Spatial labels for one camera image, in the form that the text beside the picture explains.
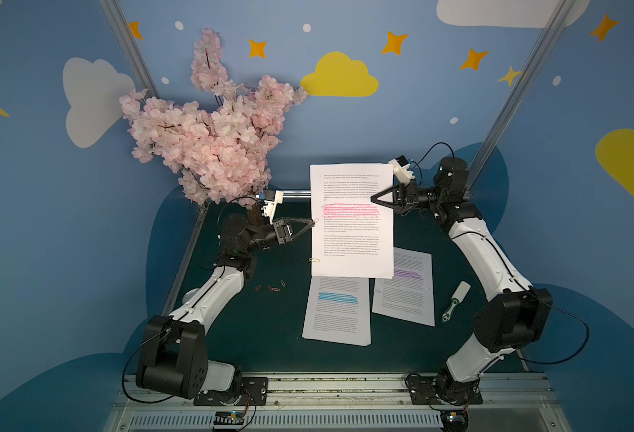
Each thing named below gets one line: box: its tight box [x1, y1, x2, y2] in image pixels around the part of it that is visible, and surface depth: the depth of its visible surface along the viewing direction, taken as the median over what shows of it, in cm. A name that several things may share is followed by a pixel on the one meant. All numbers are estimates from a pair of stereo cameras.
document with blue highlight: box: [301, 275, 372, 347], surface depth 92 cm
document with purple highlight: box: [371, 247, 435, 327], surface depth 98 cm
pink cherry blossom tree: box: [118, 27, 308, 207], surface depth 66 cm
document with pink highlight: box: [309, 162, 395, 279], surface depth 69 cm
